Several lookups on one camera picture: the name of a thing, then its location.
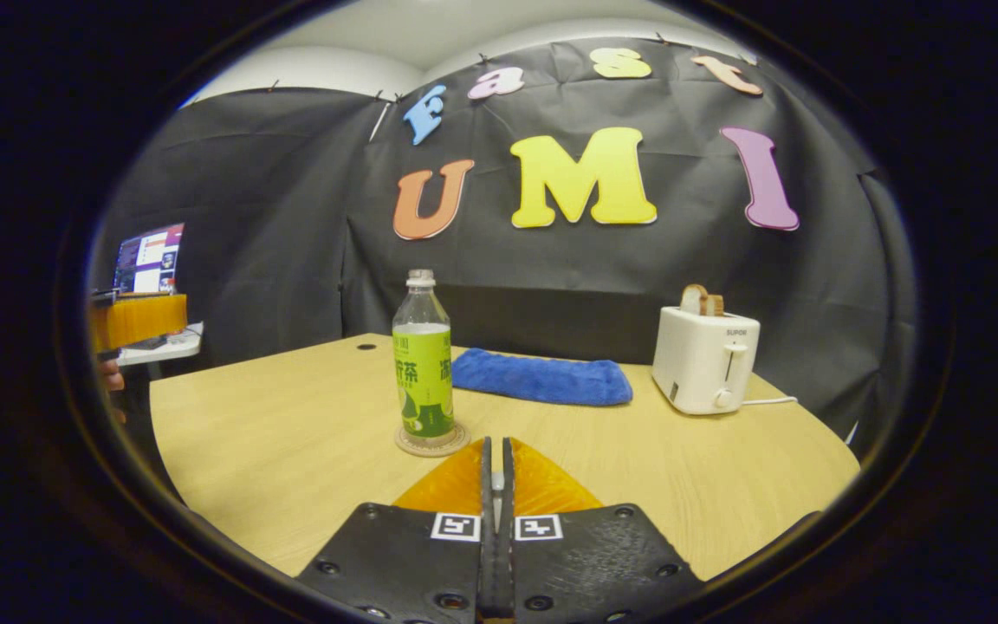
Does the round wooden coaster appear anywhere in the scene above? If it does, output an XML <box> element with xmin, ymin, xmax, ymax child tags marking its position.
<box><xmin>393</xmin><ymin>420</ymin><xmax>471</xmax><ymax>458</ymax></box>

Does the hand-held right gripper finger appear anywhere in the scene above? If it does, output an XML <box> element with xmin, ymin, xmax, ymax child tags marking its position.
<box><xmin>499</xmin><ymin>437</ymin><xmax>708</xmax><ymax>624</ymax></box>
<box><xmin>295</xmin><ymin>437</ymin><xmax>497</xmax><ymax>624</ymax></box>

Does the black backdrop cloth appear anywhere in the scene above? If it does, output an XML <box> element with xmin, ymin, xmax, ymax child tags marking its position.
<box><xmin>87</xmin><ymin>35</ymin><xmax>911</xmax><ymax>452</ymax></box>

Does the green label water bottle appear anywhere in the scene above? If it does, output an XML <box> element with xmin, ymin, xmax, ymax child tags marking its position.
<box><xmin>392</xmin><ymin>269</ymin><xmax>456</xmax><ymax>439</ymax></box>

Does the blue folded towel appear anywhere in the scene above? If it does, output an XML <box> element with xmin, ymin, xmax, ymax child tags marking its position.
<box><xmin>450</xmin><ymin>348</ymin><xmax>635</xmax><ymax>407</ymax></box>

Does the white side table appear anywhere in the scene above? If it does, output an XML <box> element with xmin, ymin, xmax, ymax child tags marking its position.
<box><xmin>116</xmin><ymin>322</ymin><xmax>204</xmax><ymax>367</ymax></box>

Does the computer monitor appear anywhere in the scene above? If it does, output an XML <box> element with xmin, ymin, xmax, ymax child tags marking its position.
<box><xmin>111</xmin><ymin>223</ymin><xmax>186</xmax><ymax>296</ymax></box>

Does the white toaster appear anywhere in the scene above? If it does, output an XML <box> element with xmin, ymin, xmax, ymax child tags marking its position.
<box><xmin>651</xmin><ymin>305</ymin><xmax>762</xmax><ymax>416</ymax></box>

